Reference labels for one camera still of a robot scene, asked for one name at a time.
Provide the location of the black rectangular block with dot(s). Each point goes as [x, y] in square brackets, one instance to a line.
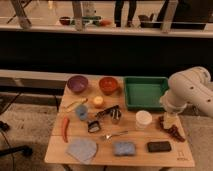
[159, 146]

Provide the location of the yellow round fruit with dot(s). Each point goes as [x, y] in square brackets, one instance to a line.
[98, 101]

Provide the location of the blue sponge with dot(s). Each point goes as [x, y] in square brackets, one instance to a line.
[124, 148]

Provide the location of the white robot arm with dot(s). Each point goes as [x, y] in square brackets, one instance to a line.
[187, 87]

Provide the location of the dark bowl on far counter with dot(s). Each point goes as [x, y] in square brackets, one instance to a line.
[64, 20]

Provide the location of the white paper cup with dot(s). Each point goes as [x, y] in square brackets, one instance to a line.
[143, 119]

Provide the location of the person in background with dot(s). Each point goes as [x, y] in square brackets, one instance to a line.
[130, 12]

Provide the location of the black binder clip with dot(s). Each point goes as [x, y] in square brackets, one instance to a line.
[93, 126]

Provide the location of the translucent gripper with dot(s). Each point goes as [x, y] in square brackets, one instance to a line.
[169, 120]

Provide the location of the orange bowl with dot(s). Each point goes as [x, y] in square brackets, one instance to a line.
[108, 85]

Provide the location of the small blue cup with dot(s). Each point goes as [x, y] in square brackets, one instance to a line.
[82, 112]

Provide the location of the green plastic tray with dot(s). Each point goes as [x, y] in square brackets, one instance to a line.
[143, 93]

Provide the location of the grey-blue cloth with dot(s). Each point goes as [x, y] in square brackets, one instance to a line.
[82, 149]

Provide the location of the small metal cup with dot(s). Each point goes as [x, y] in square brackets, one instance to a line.
[115, 116]

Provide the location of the wooden table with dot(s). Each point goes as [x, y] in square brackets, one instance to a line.
[179, 156]

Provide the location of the red chili pepper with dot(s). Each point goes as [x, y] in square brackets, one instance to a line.
[65, 123]

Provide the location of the purple bowl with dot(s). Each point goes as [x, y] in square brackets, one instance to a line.
[77, 83]

